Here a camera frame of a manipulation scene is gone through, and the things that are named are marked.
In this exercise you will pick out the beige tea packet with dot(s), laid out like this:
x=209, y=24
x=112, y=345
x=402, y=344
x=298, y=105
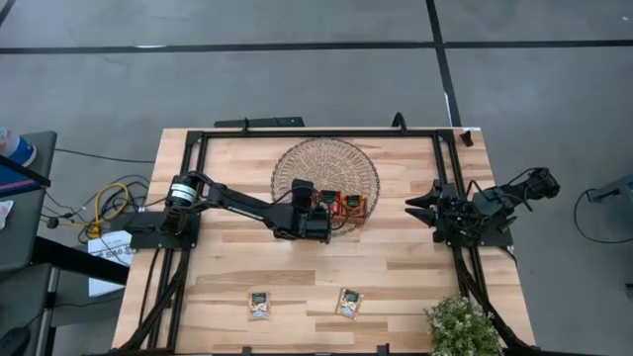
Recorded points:
x=349, y=303
x=260, y=306

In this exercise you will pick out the black curved clamp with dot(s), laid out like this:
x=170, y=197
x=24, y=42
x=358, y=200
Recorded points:
x=399, y=114

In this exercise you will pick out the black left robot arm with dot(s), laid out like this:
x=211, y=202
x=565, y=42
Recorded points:
x=242, y=205

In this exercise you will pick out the white paper sheet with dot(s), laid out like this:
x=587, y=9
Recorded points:
x=111, y=244

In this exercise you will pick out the red tea packet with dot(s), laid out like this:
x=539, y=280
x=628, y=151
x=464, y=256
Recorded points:
x=335, y=203

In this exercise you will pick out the blue cup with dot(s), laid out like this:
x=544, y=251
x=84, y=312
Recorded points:
x=17, y=148

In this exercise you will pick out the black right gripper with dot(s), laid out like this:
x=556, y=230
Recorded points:
x=455, y=215

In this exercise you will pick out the black bar-shaped device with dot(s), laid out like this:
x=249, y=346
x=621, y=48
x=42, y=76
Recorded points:
x=257, y=122

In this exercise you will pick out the green artificial plant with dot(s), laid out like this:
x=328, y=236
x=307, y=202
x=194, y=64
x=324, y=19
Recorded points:
x=462, y=326

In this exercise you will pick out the black table-edge bracket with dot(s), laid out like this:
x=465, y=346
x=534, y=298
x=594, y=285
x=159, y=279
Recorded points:
x=246, y=351
x=383, y=350

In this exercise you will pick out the black aluminium table frame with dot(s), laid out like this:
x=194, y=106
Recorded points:
x=346, y=133

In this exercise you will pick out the black support beam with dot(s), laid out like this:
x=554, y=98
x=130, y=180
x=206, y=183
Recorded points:
x=74, y=259

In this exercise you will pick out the white red printed paper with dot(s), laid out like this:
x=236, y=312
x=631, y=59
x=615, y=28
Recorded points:
x=5, y=212

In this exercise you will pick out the dark blue box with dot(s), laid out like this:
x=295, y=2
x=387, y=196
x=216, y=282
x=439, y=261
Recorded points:
x=15, y=180

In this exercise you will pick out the round woven placemat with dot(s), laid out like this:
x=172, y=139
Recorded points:
x=326, y=158

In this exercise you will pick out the small black bracket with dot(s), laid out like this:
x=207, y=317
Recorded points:
x=466, y=139

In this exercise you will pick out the black power plug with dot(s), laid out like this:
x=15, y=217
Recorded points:
x=52, y=222

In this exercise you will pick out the grey side table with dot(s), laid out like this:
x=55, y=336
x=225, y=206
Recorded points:
x=29, y=232

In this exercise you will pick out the grey metal stand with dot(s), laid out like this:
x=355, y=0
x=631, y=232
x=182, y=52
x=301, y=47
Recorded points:
x=615, y=188

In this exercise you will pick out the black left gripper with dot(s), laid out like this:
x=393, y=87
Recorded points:
x=301, y=210

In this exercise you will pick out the orange tea packet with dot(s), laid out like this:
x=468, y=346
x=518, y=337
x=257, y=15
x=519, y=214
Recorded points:
x=354, y=205

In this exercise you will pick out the wooden tea box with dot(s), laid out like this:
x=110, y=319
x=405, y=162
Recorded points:
x=353, y=219

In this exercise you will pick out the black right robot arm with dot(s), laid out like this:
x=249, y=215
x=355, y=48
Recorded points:
x=494, y=203

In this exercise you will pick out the black computer mouse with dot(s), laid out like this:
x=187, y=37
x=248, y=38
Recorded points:
x=12, y=341

